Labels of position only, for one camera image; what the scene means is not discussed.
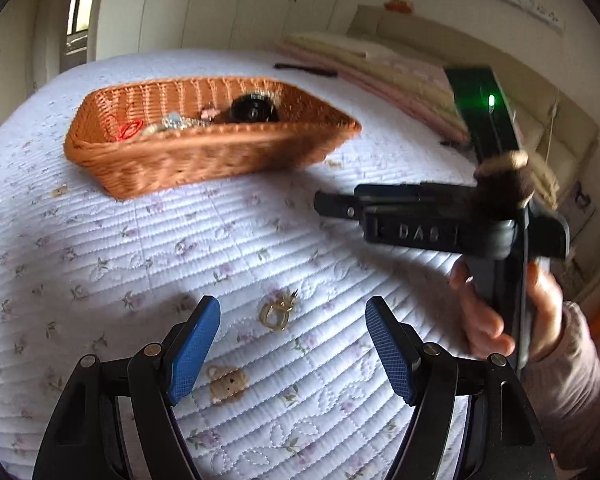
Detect small gold earring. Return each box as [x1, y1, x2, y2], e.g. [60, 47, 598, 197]
[259, 289, 298, 332]

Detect white floral bedspread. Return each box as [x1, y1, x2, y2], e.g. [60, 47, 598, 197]
[0, 51, 474, 479]

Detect silver gold chain bracelet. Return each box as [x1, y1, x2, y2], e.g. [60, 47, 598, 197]
[142, 112, 214, 137]

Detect black wristwatch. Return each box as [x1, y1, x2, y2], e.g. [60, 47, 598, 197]
[228, 91, 279, 124]

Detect black remote on bed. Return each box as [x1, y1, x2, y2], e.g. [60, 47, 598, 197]
[273, 63, 339, 78]

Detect red toy on headboard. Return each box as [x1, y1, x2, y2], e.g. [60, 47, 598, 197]
[384, 0, 414, 15]

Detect folded pink beige quilts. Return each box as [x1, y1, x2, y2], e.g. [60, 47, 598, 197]
[277, 32, 470, 143]

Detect black tripod stand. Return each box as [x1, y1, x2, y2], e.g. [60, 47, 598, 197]
[562, 180, 595, 223]

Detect red string bracelet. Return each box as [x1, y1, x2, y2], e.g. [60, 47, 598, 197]
[101, 114, 145, 143]

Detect person's right hand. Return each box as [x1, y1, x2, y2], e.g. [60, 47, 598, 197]
[448, 258, 566, 363]

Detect orange wicker basket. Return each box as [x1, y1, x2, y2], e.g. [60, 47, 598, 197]
[64, 76, 362, 200]

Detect beige bed headboard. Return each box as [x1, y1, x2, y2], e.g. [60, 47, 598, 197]
[347, 4, 600, 188]

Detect pink star hair clip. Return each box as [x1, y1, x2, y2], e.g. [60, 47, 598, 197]
[199, 107, 222, 122]

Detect pink sleeve right forearm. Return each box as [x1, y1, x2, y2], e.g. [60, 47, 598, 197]
[524, 302, 600, 479]

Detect white wardrobe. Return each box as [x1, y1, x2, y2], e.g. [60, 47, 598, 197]
[95, 0, 337, 60]

